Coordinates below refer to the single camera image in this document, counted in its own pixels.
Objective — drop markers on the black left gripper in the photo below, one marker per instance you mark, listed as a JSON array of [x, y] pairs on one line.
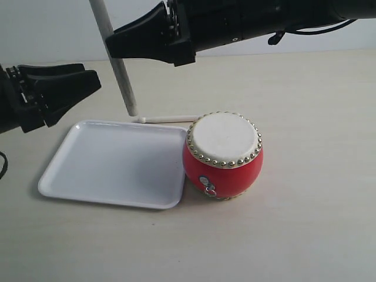
[[36, 96]]

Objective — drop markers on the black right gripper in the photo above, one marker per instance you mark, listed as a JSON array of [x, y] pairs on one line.
[[174, 31]]

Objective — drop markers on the white drumstick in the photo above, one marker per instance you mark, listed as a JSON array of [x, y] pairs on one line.
[[166, 119], [106, 30]]

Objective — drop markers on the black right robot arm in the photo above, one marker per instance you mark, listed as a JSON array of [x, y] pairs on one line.
[[259, 18]]

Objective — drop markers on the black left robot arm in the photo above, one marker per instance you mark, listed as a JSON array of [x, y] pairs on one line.
[[38, 96]]

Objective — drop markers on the red small drum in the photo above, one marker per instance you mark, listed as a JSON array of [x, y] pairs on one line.
[[223, 154]]

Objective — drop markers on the white rectangular tray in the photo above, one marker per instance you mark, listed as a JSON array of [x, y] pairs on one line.
[[124, 164]]

